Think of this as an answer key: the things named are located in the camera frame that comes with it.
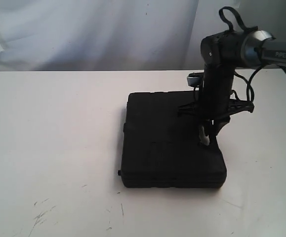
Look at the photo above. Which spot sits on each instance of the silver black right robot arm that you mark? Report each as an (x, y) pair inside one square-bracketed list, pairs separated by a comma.
[(232, 59)]

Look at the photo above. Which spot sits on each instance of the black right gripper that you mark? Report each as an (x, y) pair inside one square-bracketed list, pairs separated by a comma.
[(212, 117)]

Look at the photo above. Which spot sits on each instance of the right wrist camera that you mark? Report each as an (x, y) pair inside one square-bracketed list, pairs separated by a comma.
[(195, 79)]

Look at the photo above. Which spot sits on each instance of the black plastic tool case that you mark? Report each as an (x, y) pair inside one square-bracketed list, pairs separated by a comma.
[(162, 148)]

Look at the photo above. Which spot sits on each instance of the white backdrop curtain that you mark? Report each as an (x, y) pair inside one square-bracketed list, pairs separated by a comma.
[(120, 35)]

